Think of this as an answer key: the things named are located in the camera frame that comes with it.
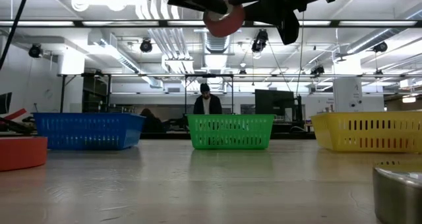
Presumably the red tape roll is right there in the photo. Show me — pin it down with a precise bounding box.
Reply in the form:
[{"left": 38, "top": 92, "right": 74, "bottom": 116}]
[
  {"left": 0, "top": 136, "right": 48, "bottom": 172},
  {"left": 202, "top": 0, "right": 247, "bottom": 38}
]

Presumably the person standing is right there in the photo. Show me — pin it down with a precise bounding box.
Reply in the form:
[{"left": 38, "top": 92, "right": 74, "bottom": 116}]
[{"left": 193, "top": 82, "right": 224, "bottom": 115}]

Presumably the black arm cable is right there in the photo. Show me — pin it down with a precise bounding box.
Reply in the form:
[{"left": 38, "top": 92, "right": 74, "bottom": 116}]
[{"left": 0, "top": 0, "right": 31, "bottom": 70}]

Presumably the white column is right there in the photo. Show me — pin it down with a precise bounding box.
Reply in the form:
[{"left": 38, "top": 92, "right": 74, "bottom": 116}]
[{"left": 332, "top": 77, "right": 363, "bottom": 113}]

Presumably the yellow plastic basket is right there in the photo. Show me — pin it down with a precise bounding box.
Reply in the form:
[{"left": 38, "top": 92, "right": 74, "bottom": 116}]
[{"left": 311, "top": 111, "right": 422, "bottom": 154}]

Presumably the silver ventilation duct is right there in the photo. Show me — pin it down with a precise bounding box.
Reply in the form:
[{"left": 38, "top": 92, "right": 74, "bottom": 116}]
[{"left": 196, "top": 31, "right": 242, "bottom": 55}]

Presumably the black background monitor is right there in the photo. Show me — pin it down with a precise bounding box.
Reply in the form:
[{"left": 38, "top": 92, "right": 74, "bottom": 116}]
[{"left": 255, "top": 88, "right": 295, "bottom": 123}]

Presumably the blue plastic basket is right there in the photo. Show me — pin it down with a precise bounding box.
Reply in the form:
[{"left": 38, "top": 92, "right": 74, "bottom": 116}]
[{"left": 32, "top": 112, "right": 146, "bottom": 151}]

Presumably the black aluminium table frame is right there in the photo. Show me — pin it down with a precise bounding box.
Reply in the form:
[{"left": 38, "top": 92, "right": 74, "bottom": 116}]
[{"left": 0, "top": 130, "right": 317, "bottom": 140}]

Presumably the green plastic basket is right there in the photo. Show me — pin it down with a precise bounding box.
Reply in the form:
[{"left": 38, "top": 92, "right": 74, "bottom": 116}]
[{"left": 186, "top": 114, "right": 276, "bottom": 150}]

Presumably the black overhead camera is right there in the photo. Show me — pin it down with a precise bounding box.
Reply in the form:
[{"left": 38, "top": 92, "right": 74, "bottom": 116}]
[{"left": 251, "top": 28, "right": 270, "bottom": 53}]

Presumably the black overhead crossbar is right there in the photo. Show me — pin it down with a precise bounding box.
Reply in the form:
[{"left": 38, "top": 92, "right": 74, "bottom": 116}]
[{"left": 0, "top": 18, "right": 422, "bottom": 28}]

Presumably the black background workstation frame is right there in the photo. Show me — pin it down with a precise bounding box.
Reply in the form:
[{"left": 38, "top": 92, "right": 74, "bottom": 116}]
[{"left": 57, "top": 72, "right": 235, "bottom": 116}]

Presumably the dark side monitor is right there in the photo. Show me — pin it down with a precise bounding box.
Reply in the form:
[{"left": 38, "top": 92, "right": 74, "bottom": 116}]
[{"left": 0, "top": 92, "right": 13, "bottom": 115}]

